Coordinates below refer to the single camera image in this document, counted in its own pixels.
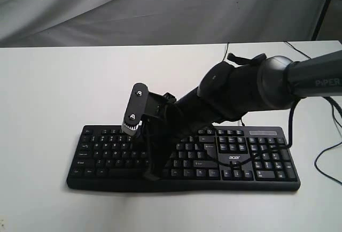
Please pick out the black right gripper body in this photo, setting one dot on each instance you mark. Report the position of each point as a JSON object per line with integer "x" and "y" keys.
{"x": 163, "y": 133}

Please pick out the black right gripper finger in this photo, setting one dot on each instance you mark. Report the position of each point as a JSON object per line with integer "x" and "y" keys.
{"x": 149, "y": 168}
{"x": 162, "y": 158}

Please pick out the black Acer keyboard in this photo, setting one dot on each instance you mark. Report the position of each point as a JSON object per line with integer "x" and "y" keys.
{"x": 223, "y": 158}

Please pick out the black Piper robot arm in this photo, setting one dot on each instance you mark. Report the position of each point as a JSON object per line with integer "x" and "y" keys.
{"x": 231, "y": 89}

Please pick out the grey backdrop cloth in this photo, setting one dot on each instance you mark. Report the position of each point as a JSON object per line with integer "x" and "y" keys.
{"x": 73, "y": 23}

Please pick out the black tripod stand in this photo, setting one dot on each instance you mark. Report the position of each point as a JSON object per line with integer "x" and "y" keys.
{"x": 320, "y": 20}

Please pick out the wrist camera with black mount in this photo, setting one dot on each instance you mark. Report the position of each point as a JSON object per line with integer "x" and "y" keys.
{"x": 136, "y": 109}

